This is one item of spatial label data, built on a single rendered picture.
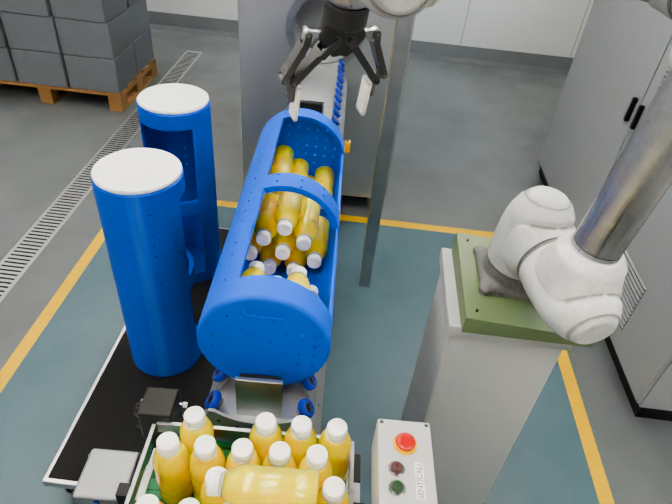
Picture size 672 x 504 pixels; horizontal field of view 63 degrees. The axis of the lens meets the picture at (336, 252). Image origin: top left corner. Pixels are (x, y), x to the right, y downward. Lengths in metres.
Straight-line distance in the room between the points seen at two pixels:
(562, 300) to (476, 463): 0.87
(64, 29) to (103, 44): 0.28
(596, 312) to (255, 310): 0.68
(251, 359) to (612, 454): 1.82
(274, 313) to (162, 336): 1.11
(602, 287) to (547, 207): 0.23
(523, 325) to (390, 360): 1.28
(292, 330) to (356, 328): 1.60
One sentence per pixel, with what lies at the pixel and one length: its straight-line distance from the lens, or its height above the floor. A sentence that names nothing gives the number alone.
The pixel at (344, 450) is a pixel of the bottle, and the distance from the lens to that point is 1.11.
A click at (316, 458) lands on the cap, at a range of 1.05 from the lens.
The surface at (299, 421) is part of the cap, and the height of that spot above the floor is 1.08.
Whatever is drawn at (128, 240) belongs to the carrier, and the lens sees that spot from 1.88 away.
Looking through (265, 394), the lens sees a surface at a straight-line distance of 1.21.
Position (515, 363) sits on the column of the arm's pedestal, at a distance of 1.56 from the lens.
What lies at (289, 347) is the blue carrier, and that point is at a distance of 1.18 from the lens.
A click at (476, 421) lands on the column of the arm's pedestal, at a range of 1.76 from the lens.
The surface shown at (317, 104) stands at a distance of 2.22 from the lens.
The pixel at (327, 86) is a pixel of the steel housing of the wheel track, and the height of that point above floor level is 0.93.
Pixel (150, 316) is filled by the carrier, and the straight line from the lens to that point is 2.10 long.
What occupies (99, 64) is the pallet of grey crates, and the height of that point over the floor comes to 0.36.
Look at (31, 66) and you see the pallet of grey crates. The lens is 4.91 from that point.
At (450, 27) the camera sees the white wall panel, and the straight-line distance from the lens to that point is 6.19.
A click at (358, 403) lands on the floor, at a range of 2.45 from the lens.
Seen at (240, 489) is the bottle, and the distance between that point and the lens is 0.96.
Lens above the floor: 1.99
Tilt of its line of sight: 39 degrees down
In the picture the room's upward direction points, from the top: 6 degrees clockwise
